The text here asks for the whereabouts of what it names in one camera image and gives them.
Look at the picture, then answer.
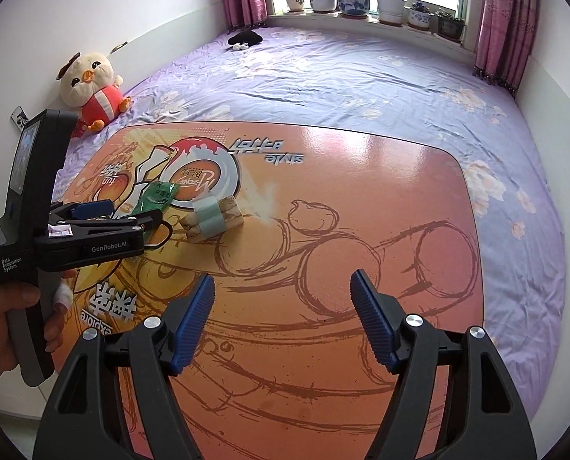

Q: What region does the person left hand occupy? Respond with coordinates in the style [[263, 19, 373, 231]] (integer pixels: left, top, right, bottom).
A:
[[0, 280, 73, 376]]

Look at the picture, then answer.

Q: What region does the green plastic wrapper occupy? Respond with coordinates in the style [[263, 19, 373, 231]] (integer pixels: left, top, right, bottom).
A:
[[132, 181, 180, 215]]

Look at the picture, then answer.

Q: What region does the clear wrapped cake package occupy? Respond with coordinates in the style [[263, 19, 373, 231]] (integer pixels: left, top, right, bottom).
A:
[[176, 170, 279, 244]]

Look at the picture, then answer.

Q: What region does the chick plush toy red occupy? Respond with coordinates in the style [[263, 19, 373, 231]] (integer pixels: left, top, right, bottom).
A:
[[56, 52, 132, 138]]

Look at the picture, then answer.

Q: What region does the orange cartoon folding table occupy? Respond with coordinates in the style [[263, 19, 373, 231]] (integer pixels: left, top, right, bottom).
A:
[[59, 122, 483, 459]]

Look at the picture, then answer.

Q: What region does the black plush toy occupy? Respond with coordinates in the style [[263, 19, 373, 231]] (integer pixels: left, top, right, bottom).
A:
[[228, 29, 263, 51]]

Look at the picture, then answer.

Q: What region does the purple floral bed sheet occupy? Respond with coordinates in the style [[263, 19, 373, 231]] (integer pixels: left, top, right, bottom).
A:
[[54, 27, 567, 414]]

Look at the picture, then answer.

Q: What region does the white flower pot small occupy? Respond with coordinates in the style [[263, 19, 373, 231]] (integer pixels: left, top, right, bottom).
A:
[[286, 0, 305, 13]]

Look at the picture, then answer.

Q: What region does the white flower pot plant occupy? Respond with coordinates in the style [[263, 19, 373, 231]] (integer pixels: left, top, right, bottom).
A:
[[310, 0, 337, 13]]

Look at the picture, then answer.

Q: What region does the blue white porcelain pot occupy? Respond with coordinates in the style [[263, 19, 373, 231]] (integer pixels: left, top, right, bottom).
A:
[[337, 0, 371, 19]]

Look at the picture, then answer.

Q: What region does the dark flower pot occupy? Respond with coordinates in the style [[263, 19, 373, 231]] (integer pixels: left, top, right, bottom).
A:
[[438, 13, 466, 43]]

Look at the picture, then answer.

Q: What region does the small patterned flower pot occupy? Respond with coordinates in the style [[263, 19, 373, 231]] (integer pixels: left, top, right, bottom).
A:
[[407, 7, 431, 30]]

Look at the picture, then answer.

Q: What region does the white tall flower pot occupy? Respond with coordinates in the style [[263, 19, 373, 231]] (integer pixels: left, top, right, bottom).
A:
[[377, 0, 406, 26]]

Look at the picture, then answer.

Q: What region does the right pink curtain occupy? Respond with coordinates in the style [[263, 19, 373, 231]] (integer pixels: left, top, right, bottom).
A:
[[474, 0, 539, 95]]

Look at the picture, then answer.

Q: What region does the wall socket sticker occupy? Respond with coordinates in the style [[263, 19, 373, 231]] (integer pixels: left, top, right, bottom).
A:
[[10, 106, 28, 131]]

